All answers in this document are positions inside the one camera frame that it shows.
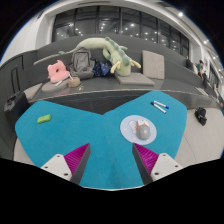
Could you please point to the round light blue mouse pad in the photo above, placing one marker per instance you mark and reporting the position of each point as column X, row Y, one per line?
column 128, row 131

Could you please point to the grey backpack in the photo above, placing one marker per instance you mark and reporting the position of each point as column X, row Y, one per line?
column 81, row 63

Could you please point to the large dark glass window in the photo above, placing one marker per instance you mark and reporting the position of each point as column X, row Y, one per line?
column 130, row 25

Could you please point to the flat grey seat cushion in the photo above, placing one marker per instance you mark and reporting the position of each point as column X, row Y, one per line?
column 32, row 91
column 53, row 86
column 135, row 79

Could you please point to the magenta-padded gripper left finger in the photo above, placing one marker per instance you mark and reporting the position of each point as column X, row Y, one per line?
column 60, row 165

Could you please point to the long green dragon plush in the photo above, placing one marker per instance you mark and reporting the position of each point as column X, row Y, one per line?
column 120, row 60

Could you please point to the upright grey square cushion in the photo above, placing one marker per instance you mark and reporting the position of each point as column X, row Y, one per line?
column 153, row 65

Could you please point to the pink plush cushion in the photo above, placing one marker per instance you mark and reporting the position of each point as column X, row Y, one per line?
column 57, row 71

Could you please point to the green eraser block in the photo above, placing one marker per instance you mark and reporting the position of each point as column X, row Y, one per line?
column 44, row 119

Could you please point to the white marker pen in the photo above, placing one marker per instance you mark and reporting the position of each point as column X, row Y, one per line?
column 158, row 108

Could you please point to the white marker with blue cap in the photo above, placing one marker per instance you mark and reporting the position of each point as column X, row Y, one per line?
column 161, row 104

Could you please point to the tan round pouch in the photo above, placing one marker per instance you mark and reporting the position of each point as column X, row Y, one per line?
column 74, row 82

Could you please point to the dark blue patterned bag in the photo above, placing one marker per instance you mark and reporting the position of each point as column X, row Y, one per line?
column 101, row 69

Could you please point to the black bag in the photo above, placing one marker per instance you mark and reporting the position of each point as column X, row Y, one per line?
column 201, row 116

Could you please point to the black suitcase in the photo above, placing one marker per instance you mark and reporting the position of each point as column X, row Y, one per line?
column 16, row 106

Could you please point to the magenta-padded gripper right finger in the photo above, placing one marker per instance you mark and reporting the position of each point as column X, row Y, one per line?
column 163, row 165

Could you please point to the person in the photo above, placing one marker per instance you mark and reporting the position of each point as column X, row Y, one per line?
column 200, row 67
column 189, row 62

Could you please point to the grey white orange computer mouse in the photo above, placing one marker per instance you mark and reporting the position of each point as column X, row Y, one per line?
column 143, row 131

